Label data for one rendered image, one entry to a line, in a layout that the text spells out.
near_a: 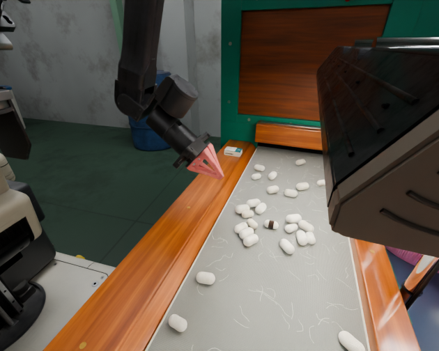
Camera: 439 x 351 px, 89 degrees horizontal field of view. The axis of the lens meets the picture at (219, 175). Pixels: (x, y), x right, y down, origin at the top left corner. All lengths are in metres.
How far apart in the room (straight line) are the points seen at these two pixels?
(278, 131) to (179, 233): 0.53
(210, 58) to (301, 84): 2.19
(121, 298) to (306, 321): 0.29
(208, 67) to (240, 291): 2.77
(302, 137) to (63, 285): 1.09
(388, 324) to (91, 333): 0.42
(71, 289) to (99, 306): 0.71
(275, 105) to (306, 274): 0.62
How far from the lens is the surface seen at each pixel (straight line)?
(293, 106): 0.90
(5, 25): 0.77
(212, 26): 2.99
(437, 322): 0.63
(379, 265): 0.53
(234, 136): 0.96
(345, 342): 0.43
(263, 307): 0.43
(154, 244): 0.49
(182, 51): 2.81
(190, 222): 0.52
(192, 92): 0.47
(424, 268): 0.47
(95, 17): 3.73
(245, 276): 0.46
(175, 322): 0.40
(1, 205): 0.71
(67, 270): 1.22
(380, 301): 0.48
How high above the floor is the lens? 1.11
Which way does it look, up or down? 30 degrees down
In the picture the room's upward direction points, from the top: straight up
